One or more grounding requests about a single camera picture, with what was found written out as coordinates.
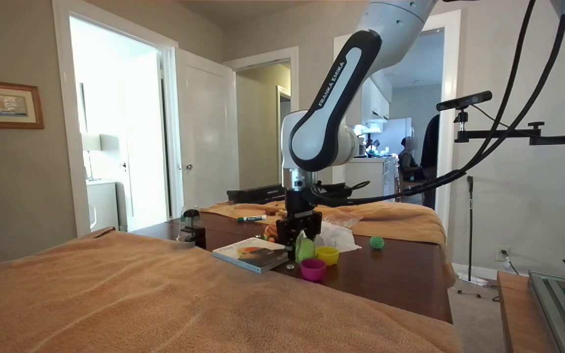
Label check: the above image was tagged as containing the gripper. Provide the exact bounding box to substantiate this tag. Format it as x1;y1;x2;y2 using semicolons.
276;188;323;261

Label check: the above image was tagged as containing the tennis ball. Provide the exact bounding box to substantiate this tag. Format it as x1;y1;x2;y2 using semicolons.
295;237;316;263

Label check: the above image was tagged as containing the yellow plastic cup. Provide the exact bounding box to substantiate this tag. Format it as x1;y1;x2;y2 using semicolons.
315;246;340;267

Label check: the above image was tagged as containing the white crumpled tissue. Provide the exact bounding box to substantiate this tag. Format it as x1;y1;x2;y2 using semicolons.
313;220;362;253

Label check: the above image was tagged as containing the pink plastic cup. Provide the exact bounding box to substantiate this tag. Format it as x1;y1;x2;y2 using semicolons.
300;258;328;283

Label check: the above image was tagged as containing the clear plastic bag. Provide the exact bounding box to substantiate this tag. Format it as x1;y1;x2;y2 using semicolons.
321;208;363;229

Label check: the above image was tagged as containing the book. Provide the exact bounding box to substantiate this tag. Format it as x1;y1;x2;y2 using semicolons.
212;237;289;274

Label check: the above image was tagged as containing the white kitchen counter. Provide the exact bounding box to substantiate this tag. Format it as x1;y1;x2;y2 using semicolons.
344;156;397;202

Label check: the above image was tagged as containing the black table clamp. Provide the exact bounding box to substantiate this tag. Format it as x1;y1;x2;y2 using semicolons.
179;209;207;249

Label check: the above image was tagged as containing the person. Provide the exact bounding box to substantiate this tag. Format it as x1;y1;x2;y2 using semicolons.
398;137;425;183

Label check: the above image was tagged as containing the white door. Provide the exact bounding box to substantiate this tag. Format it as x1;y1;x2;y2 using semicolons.
176;48;240;210

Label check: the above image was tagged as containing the white cabinet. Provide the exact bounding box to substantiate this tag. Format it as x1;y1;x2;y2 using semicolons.
86;179;120;232

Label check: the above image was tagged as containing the table lamp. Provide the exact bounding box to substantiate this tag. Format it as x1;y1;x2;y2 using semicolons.
81;133;103;182

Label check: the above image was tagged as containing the framed picture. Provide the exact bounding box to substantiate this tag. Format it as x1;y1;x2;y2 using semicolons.
0;78;46;130

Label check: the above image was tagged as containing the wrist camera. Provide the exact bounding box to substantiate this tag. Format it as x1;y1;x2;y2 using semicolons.
227;184;286;204

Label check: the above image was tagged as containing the camera on mount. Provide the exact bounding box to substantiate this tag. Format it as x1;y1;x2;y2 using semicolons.
436;90;565;146

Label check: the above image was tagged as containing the black cable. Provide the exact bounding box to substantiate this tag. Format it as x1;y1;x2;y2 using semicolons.
501;250;521;276

